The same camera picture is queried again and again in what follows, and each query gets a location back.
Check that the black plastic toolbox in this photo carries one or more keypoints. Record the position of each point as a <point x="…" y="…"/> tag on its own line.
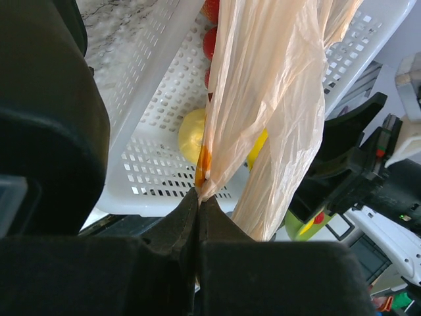
<point x="55" y="129"/>

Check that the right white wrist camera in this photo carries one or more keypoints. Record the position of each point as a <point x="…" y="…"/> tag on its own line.
<point x="407" y="82"/>

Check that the red fake cherry tomatoes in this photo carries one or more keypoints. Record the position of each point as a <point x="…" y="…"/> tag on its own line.
<point x="210" y="10"/>

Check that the orange plastic bag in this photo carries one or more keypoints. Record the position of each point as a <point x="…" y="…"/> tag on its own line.
<point x="266" y="76"/>

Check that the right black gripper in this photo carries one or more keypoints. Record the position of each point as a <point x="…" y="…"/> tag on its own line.
<point x="342" y="175"/>

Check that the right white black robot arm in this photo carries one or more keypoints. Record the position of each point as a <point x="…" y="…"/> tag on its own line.
<point x="399" y="240"/>

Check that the clear plastic basket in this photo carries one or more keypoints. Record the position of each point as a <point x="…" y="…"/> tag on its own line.
<point x="160" y="80"/>

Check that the green emergency stop box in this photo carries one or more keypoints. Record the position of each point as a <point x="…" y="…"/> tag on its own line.
<point x="299" y="231"/>

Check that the yellow orange fake fruit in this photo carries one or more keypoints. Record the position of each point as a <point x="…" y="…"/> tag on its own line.
<point x="252" y="156"/>

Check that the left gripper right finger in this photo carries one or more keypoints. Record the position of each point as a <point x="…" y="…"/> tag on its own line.
<point x="240" y="276"/>

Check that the yellow fake lemon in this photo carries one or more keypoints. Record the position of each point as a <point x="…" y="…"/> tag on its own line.
<point x="190" y="135"/>

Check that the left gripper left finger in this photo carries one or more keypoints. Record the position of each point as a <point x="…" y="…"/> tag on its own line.
<point x="150" y="274"/>

